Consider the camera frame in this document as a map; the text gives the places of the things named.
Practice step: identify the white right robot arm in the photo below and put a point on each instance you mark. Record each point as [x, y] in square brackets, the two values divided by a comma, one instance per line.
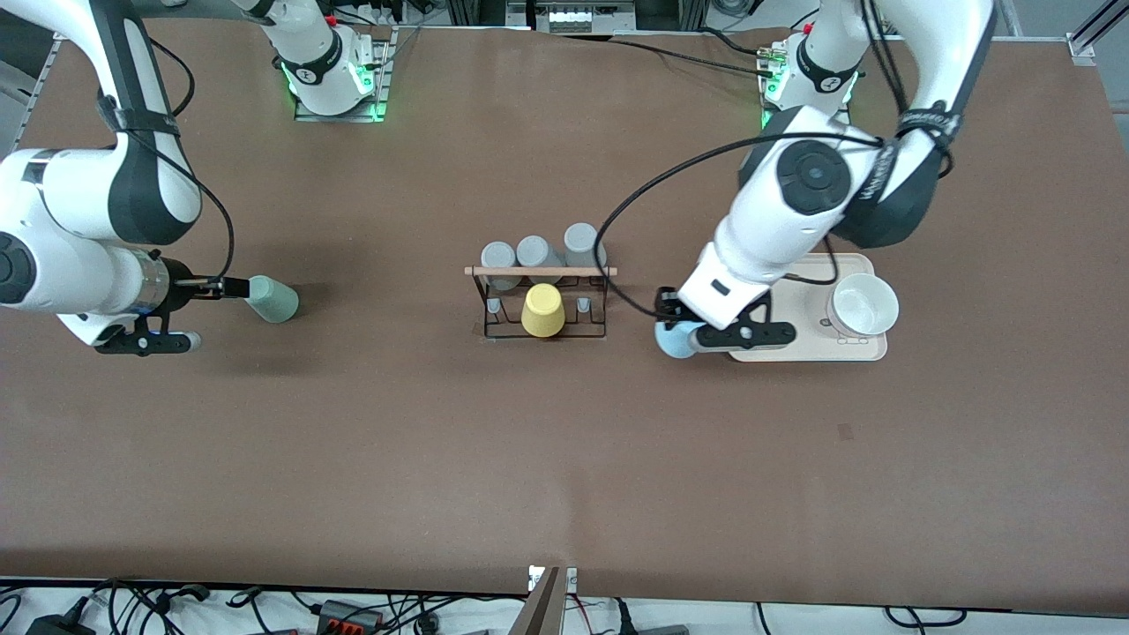
[79, 194]

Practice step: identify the mint green cup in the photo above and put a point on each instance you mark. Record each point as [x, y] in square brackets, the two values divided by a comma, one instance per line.
[275, 300]

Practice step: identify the white bowl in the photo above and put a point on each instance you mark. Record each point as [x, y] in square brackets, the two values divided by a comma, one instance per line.
[864, 304]

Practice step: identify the brown angled bar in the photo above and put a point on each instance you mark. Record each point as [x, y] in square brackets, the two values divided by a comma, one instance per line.
[542, 608]

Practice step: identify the light blue cup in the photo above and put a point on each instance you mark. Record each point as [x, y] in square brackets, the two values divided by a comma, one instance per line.
[677, 346]

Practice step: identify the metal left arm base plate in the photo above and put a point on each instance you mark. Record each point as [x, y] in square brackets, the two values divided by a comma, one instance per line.
[766, 106]

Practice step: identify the white socket box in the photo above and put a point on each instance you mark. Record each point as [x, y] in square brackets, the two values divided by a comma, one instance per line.
[582, 16]

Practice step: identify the black power adapter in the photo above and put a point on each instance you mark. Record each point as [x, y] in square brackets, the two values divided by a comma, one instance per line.
[57, 626]

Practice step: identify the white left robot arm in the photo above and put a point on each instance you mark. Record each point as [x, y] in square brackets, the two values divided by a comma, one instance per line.
[794, 212]

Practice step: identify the grey cup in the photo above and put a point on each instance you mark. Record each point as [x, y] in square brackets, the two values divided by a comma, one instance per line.
[582, 243]
[534, 252]
[499, 257]

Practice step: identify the aluminium frame rail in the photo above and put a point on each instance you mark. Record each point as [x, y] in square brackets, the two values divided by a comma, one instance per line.
[1083, 46]
[40, 88]

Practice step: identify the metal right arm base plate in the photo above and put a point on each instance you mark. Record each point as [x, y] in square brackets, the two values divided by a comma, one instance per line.
[381, 84]

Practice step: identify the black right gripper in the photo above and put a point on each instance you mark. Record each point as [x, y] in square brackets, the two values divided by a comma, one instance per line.
[179, 288]

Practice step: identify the black box orange connectors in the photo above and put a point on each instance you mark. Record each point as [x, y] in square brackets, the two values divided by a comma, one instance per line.
[340, 611]

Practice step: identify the yellow cup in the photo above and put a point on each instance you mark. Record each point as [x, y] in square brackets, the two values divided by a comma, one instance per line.
[543, 310]

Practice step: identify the beige plastic tray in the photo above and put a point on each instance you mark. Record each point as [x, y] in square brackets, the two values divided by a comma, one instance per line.
[838, 351]

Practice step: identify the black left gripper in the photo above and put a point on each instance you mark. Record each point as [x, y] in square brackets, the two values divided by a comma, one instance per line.
[668, 306]

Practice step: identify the small white mounting plate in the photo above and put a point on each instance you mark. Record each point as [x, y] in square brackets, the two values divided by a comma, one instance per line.
[571, 579]

